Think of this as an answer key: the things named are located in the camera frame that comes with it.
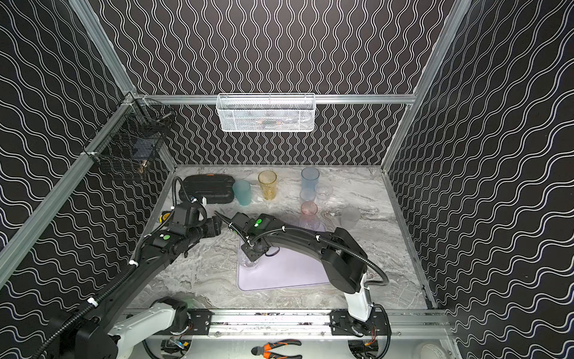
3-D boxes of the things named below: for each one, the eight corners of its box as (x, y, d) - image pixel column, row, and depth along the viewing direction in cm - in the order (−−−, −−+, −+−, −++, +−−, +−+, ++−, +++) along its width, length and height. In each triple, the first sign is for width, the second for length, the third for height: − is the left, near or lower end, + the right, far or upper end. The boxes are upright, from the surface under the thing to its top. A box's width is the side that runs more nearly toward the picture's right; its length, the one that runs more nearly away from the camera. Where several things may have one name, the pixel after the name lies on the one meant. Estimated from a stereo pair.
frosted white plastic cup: (341, 231, 98) (345, 222, 93) (339, 215, 103) (342, 206, 97) (358, 231, 98) (362, 222, 93) (354, 215, 103) (358, 206, 97)
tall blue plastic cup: (301, 197, 110) (302, 178, 99) (300, 186, 114) (302, 167, 103) (317, 197, 110) (320, 179, 99) (316, 186, 114) (319, 167, 103)
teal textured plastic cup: (235, 205, 107) (231, 192, 99) (237, 193, 112) (233, 179, 104) (252, 205, 107) (249, 192, 99) (253, 193, 112) (250, 179, 104)
